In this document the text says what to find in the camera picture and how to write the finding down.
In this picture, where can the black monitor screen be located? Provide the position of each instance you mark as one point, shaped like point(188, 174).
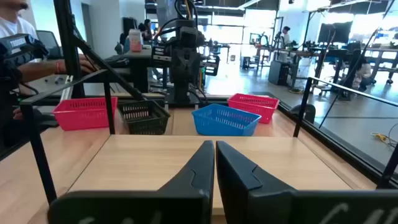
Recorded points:
point(335, 32)

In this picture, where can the black computer tower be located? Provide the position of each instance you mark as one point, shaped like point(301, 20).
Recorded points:
point(279, 73)

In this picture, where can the black plastic slotted basket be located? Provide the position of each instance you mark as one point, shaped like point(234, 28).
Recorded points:
point(146, 126)

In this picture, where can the person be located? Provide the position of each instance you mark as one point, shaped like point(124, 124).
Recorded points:
point(285, 35)
point(15, 28)

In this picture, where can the person's hand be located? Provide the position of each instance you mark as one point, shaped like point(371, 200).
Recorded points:
point(88, 63)

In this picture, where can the pink and white container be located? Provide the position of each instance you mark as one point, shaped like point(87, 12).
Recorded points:
point(135, 40)

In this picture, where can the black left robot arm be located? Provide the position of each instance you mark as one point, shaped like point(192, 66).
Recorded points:
point(186, 65)

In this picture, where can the blue plastic slotted basket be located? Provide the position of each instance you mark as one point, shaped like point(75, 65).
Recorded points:
point(224, 129)

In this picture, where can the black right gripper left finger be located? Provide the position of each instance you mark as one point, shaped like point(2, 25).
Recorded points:
point(186, 199)

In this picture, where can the black table edge rail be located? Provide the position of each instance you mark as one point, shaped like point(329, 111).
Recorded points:
point(326, 142)

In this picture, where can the black rig post with brace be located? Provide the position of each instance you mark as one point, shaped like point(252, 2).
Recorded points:
point(66, 46)

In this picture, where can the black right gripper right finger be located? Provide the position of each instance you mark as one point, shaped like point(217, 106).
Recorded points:
point(248, 199)

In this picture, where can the black desk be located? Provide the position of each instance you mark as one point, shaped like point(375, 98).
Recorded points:
point(140, 71)

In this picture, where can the red plastic slotted basket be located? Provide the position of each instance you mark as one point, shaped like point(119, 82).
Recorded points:
point(81, 119)
point(264, 115)

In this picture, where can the dark office chair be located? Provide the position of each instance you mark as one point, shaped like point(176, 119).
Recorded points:
point(46, 40)

